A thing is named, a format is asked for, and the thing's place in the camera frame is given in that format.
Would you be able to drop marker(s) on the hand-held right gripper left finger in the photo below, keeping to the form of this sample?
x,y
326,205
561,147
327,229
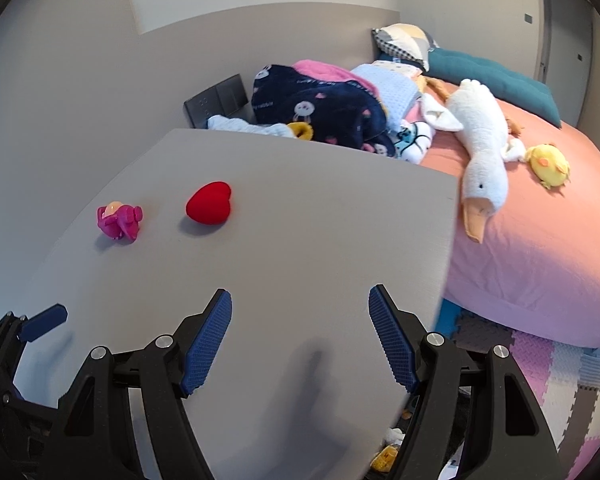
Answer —
x,y
207,345

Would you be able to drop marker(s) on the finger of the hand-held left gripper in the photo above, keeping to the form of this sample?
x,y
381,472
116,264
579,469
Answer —
x,y
45,321

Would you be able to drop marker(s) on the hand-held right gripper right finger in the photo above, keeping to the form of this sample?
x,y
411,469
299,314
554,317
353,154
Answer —
x,y
392,340

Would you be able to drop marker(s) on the pink plastic toy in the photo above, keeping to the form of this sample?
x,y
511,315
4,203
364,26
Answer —
x,y
117,220

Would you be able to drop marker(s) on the grey bedside cabinet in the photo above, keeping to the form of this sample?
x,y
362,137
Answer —
x,y
305,240

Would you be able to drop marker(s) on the foam puzzle floor mat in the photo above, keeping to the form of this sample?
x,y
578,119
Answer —
x,y
530,365

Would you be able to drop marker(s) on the red heart plush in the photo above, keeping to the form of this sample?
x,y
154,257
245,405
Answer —
x,y
207,202

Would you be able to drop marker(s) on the pink sheeted bed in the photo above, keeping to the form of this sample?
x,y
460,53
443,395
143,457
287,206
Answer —
x,y
555,260

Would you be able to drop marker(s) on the white cartoon printed cloth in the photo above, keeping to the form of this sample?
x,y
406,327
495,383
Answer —
x,y
415,142

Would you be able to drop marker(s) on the white goose plush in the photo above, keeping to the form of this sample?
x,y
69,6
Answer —
x,y
480,160

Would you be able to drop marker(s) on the pale blue small cloth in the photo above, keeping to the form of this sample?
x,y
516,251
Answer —
x,y
245,125

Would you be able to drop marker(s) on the yellow chick plush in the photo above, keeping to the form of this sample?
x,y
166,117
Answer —
x,y
547,165

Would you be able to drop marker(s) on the navy printed blanket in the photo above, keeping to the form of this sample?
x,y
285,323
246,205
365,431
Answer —
x,y
320,105

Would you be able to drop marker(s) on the light blue blanket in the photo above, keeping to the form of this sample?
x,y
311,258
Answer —
x,y
390,87

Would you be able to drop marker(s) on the cream printed pillow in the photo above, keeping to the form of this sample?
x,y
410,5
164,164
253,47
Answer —
x,y
395,64

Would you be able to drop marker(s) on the pink cloth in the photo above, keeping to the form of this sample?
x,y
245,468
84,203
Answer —
x,y
325,70

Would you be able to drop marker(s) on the teal pillow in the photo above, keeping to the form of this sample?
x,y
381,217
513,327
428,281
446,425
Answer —
x,y
490,72

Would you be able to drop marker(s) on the patchwork pillow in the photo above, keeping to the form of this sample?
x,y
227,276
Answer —
x,y
405,42

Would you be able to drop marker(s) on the grey room door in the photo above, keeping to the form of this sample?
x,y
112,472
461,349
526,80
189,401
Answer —
x,y
545,20

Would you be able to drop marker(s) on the black wall socket panel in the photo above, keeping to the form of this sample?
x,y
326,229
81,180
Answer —
x,y
215,100

